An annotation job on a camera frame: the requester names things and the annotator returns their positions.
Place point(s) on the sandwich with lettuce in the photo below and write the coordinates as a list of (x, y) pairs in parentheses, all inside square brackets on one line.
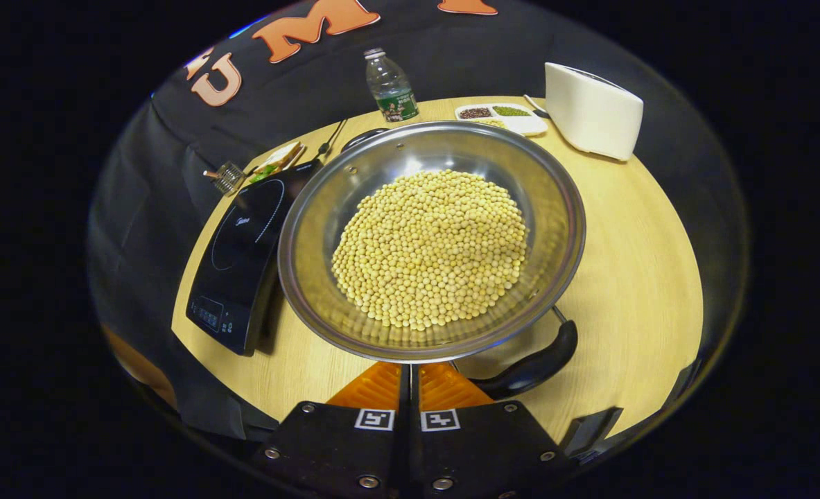
[(278, 161)]

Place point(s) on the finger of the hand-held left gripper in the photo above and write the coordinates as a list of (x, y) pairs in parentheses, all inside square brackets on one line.
[(139, 364)]

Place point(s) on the black induction cooktop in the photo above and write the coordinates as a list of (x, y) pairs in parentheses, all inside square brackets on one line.
[(243, 256)]

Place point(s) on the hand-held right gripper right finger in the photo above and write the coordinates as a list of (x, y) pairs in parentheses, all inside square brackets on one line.
[(479, 450)]

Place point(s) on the pile of yellow soybeans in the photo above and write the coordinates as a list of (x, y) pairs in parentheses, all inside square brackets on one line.
[(430, 249)]

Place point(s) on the white toaster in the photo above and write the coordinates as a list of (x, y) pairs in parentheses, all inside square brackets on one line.
[(590, 114)]

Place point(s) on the black backdrop cloth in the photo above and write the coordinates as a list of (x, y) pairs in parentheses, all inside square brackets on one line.
[(174, 138)]

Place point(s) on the white divided dish of beans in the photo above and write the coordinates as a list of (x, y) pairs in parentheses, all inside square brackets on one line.
[(503, 118)]

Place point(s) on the clear plastic water bottle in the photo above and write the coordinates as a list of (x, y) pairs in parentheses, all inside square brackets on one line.
[(390, 86)]

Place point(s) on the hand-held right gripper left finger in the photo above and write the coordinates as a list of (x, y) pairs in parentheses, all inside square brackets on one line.
[(333, 450)]

